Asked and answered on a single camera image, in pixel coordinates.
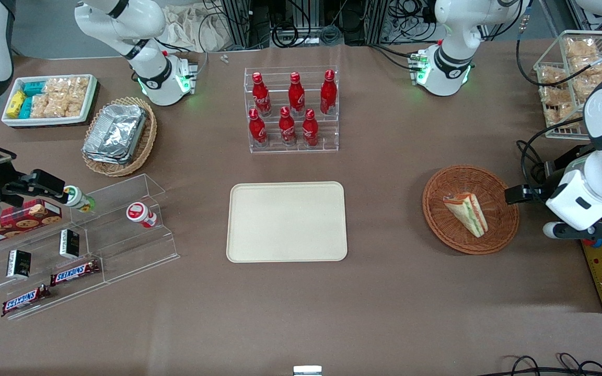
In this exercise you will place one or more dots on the stacked aluminium foil containers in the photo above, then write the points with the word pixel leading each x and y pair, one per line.
pixel 115 133

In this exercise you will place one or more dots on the clear acrylic stepped shelf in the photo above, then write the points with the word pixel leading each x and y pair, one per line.
pixel 123 250

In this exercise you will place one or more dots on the teal snack packet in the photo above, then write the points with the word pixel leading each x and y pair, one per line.
pixel 33 88
pixel 26 107

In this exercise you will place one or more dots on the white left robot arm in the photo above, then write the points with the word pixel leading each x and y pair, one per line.
pixel 452 52

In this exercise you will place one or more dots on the red tartan cookie box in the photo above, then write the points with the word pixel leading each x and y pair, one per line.
pixel 24 219

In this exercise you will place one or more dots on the round brown wicker basket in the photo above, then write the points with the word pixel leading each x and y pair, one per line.
pixel 450 230

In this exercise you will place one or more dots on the small black chocolate box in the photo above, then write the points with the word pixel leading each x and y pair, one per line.
pixel 69 244
pixel 19 264

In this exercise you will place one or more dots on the red cola bottle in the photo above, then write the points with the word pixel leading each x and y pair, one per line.
pixel 261 96
pixel 310 129
pixel 328 94
pixel 296 96
pixel 287 128
pixel 257 130

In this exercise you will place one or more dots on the yellow snack packet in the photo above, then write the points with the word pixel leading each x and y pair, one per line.
pixel 16 104

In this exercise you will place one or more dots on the beige cloth bag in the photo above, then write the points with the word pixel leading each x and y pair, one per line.
pixel 196 28

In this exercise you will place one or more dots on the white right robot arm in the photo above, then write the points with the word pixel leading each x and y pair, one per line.
pixel 149 68

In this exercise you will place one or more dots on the fried snack bag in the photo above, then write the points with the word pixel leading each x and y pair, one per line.
pixel 588 89
pixel 591 67
pixel 557 95
pixel 559 114
pixel 586 48
pixel 552 77

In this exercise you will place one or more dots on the green lidded yogurt cup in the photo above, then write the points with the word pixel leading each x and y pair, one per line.
pixel 76 197

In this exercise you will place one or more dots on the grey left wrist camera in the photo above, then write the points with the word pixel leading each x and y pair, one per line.
pixel 588 231

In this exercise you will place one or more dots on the white rectangular snack tray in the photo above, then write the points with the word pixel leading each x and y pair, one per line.
pixel 45 121

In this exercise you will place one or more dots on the oval light wicker basket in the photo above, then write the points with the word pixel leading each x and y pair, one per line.
pixel 147 141

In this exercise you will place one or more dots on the triangle sandwich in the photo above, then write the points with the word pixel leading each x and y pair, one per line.
pixel 467 211

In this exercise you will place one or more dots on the clear acrylic bottle rack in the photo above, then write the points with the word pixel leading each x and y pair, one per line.
pixel 327 141

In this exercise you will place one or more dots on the beige plastic tray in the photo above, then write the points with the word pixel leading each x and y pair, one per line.
pixel 286 222

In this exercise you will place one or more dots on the black countertop appliance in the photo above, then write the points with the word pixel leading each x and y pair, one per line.
pixel 552 169

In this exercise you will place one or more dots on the Snickers chocolate bar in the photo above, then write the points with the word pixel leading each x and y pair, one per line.
pixel 73 272
pixel 24 300

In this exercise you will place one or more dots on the clear rice cracker bag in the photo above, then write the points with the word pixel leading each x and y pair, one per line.
pixel 56 106
pixel 66 84
pixel 39 106
pixel 76 102

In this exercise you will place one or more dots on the red lidded yogurt cup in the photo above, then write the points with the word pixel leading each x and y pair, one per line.
pixel 139 213

